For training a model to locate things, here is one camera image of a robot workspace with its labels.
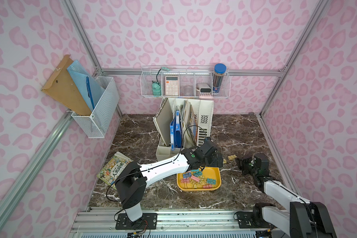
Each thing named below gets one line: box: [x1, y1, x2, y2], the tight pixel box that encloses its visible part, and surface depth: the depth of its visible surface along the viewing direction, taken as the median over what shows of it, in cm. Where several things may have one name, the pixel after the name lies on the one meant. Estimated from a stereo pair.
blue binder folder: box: [169, 110, 182, 151], surface depth 87 cm
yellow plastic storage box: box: [176, 166, 222, 192], surface depth 86 cm
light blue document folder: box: [66, 59, 106, 113], surface depth 72 cm
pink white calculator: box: [165, 75, 179, 96], surface depth 97 cm
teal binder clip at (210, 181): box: [206, 178, 217, 185], surface depth 87 cm
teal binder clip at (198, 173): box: [193, 171, 203, 178], surface depth 90 cm
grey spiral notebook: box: [153, 97, 173, 147], surface depth 88 cm
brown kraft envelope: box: [41, 54, 93, 117], surface depth 70 cm
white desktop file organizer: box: [155, 98, 214, 162], surface depth 94 cm
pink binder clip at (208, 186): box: [202, 183, 213, 189], surface depth 84 cm
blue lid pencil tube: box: [212, 63, 227, 95], surface depth 87 cm
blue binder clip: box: [182, 172, 192, 179], surface depth 89 cm
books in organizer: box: [180, 99, 198, 148], surface depth 90 cm
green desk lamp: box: [151, 66, 171, 96], surface depth 93 cm
